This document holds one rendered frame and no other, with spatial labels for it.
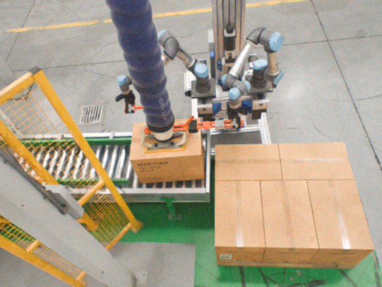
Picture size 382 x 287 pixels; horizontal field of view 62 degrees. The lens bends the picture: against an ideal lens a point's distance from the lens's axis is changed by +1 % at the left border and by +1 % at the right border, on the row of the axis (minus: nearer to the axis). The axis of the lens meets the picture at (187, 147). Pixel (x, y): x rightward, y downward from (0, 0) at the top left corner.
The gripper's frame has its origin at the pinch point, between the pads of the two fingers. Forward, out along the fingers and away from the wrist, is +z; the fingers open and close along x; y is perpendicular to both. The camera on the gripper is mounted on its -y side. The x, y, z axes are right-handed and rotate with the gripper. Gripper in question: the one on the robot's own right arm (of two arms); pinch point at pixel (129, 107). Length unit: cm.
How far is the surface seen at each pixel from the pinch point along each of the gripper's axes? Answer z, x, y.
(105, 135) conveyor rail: 48, 10, -39
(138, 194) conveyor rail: 50, -59, 0
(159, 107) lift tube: -36, -36, 34
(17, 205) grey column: -88, -132, -13
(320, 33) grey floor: 107, 216, 240
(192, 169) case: 34, -46, 51
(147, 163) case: 20, -46, 14
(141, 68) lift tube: -73, -37, 29
